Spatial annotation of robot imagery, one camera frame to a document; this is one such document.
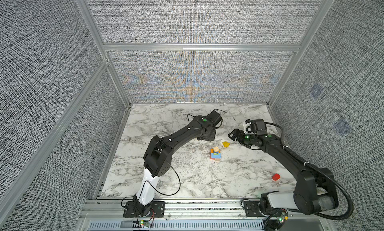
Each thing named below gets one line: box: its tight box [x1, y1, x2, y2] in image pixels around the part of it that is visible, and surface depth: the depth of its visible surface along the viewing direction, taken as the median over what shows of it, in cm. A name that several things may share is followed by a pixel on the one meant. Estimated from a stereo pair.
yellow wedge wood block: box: [222, 141, 231, 148], surface depth 99 cm
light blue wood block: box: [210, 153, 222, 159], surface depth 91 cm
